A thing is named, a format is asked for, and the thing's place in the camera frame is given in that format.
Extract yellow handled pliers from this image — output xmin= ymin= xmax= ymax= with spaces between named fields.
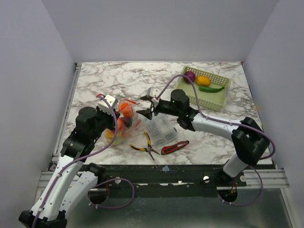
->
xmin=130 ymin=132 xmax=160 ymax=161

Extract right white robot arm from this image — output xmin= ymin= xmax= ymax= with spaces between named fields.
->
xmin=138 ymin=87 xmax=270 ymax=186

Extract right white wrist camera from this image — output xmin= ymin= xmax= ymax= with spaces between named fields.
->
xmin=147 ymin=87 xmax=159 ymax=108

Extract purple cable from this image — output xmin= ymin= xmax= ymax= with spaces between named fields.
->
xmin=32 ymin=94 xmax=135 ymax=228
xmin=152 ymin=74 xmax=276 ymax=207

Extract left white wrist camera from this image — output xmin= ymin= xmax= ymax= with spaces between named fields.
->
xmin=96 ymin=94 xmax=118 ymax=116

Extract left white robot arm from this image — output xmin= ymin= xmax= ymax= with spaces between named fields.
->
xmin=19 ymin=106 xmax=120 ymax=228

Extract red toy apple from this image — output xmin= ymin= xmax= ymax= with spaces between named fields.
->
xmin=117 ymin=118 xmax=124 ymax=131

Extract clear zip top bag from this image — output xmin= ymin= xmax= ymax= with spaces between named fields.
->
xmin=112 ymin=99 xmax=141 ymax=145

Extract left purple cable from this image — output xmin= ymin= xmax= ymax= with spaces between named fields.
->
xmin=32 ymin=94 xmax=135 ymax=228

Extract green toy chili pepper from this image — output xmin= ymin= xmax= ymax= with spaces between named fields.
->
xmin=199 ymin=86 xmax=225 ymax=93

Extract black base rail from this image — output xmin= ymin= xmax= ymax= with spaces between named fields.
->
xmin=89 ymin=165 xmax=246 ymax=198

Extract purple toy onion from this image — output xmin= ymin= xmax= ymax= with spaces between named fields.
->
xmin=183 ymin=71 xmax=196 ymax=84

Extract red black utility knife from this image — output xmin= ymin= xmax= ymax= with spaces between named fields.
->
xmin=161 ymin=140 xmax=189 ymax=155

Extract dark purple toy plum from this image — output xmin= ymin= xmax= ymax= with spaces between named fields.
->
xmin=123 ymin=117 xmax=133 ymax=128

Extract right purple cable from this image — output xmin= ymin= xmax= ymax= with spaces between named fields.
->
xmin=152 ymin=74 xmax=276 ymax=207

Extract orange toy lemon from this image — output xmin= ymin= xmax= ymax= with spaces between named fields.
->
xmin=195 ymin=76 xmax=211 ymax=87

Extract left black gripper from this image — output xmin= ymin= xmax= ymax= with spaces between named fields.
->
xmin=91 ymin=105 xmax=121 ymax=140

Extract orange toy pumpkin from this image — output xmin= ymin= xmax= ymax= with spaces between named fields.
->
xmin=119 ymin=102 xmax=134 ymax=118

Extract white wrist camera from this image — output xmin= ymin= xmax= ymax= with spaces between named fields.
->
xmin=147 ymin=87 xmax=159 ymax=108
xmin=96 ymin=94 xmax=118 ymax=116

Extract clear plastic parts box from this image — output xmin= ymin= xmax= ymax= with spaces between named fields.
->
xmin=142 ymin=114 xmax=178 ymax=147

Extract yellow toy bell pepper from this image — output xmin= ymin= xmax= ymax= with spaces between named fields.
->
xmin=105 ymin=129 xmax=119 ymax=144

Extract beige perforated plastic basket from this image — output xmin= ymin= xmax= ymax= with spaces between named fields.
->
xmin=181 ymin=66 xmax=231 ymax=111

